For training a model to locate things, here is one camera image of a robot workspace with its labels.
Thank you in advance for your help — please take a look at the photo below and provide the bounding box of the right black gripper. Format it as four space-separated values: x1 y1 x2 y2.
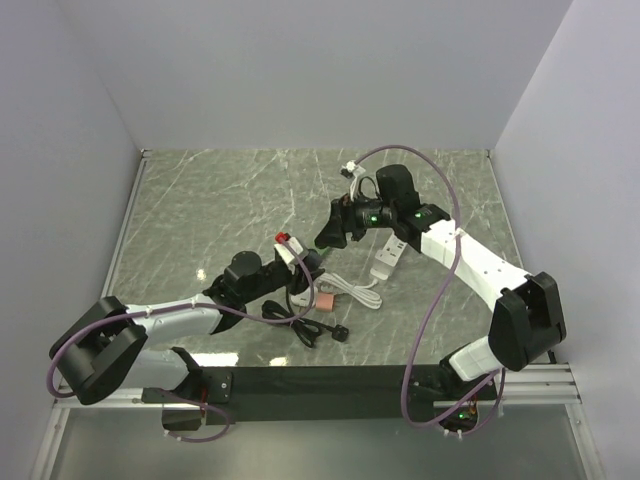
314 188 396 250

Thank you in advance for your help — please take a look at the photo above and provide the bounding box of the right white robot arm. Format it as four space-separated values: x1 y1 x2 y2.
314 164 566 399

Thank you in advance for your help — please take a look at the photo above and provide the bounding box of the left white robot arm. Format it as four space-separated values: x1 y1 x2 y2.
46 241 324 405

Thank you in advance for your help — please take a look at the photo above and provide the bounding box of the white square charger plug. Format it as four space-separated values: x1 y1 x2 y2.
289 288 318 308

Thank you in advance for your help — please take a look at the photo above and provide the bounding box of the pink square adapter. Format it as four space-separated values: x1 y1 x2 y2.
315 292 336 313

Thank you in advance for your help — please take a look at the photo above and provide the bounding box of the white USB power strip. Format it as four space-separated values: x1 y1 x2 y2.
370 234 407 281

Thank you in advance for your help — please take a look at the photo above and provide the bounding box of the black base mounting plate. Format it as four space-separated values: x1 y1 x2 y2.
140 363 501 434

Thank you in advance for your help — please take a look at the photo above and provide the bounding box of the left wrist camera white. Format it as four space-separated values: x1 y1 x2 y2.
274 232 308 267

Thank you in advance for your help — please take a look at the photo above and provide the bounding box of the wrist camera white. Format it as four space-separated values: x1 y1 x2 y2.
340 161 366 200
274 232 308 267

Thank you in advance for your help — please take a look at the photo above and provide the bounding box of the white coiled cable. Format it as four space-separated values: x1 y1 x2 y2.
317 271 384 311

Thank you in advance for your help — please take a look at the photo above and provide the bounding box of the black power cord with plug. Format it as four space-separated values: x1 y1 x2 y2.
260 289 350 349

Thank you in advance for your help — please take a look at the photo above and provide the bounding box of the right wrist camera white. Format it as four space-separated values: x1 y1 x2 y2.
340 161 366 200

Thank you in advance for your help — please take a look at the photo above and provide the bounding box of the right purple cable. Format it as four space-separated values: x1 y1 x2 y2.
355 144 506 441

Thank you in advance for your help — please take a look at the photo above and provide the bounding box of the purple cable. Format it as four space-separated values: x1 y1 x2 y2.
45 249 316 444
355 144 506 441

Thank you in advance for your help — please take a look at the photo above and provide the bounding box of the aluminium frame rail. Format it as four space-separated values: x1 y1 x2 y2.
54 364 582 409

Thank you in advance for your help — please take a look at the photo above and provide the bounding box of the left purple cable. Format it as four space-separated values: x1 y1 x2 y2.
45 249 316 444

